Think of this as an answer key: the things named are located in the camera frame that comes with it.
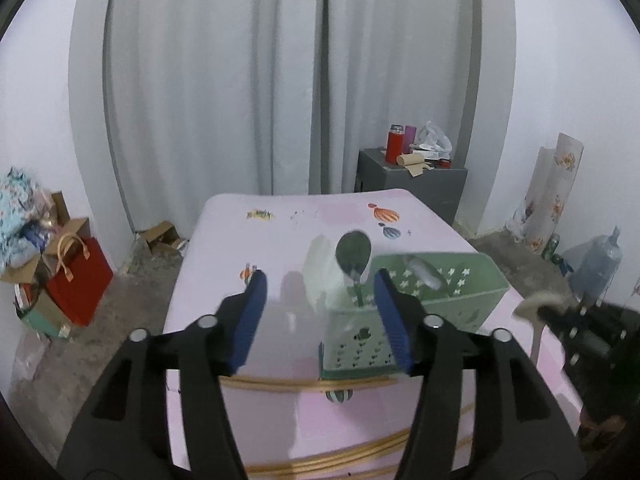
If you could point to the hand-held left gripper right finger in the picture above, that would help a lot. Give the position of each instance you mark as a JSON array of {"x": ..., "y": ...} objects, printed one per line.
[{"x": 392, "y": 325}]

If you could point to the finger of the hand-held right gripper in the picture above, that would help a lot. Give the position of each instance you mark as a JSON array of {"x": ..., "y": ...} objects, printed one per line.
[{"x": 575, "y": 332}]

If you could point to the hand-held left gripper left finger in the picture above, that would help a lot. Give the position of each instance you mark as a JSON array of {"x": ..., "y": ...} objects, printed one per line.
[{"x": 247, "y": 320}]

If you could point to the green star-cutout utensil holder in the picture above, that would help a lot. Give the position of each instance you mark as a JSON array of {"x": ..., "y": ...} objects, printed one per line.
[{"x": 450, "y": 285}]

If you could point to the wooden chopstick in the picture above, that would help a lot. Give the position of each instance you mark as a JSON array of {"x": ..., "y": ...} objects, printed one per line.
[
  {"x": 300, "y": 471},
  {"x": 320, "y": 464}
]

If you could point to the blue water jug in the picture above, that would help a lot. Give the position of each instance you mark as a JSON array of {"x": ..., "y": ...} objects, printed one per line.
[{"x": 597, "y": 265}]

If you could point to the pink balloon-print tablecloth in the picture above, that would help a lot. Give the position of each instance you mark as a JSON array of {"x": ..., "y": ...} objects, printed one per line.
[{"x": 280, "y": 240}]

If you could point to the torn cardboard box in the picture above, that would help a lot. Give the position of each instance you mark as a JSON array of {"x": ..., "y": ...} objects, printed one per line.
[{"x": 160, "y": 235}]

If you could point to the crumpled clear plastic bag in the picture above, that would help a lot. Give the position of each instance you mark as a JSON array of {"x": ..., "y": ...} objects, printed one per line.
[{"x": 515, "y": 220}]

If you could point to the grey cabinet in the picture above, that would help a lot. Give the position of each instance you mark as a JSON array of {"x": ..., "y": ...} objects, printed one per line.
[{"x": 415, "y": 190}]

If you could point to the rolled floral sheet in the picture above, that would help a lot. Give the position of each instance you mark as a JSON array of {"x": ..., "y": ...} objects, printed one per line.
[{"x": 555, "y": 185}]

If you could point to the cardboard tube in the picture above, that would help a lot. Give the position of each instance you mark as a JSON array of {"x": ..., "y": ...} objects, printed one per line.
[{"x": 410, "y": 159}]

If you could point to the red gift bag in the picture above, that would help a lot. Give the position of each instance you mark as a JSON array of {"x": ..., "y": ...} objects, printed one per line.
[{"x": 80, "y": 280}]

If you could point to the red thermos bottle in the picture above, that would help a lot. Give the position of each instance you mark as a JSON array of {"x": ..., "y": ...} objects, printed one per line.
[{"x": 394, "y": 145}]

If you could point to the purple cup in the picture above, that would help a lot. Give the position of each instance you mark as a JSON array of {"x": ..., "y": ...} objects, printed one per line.
[{"x": 410, "y": 137}]

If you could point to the white plastic bag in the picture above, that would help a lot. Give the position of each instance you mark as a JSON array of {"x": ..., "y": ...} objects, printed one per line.
[{"x": 435, "y": 137}]

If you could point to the teal box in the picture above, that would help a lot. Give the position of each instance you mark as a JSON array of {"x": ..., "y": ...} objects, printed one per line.
[{"x": 42, "y": 317}]

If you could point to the white curtain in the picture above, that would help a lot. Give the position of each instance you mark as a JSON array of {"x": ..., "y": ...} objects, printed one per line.
[
  {"x": 215, "y": 75},
  {"x": 400, "y": 50}
]

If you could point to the floral cloth bundle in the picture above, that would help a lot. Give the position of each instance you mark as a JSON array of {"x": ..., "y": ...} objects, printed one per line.
[{"x": 17, "y": 210}]

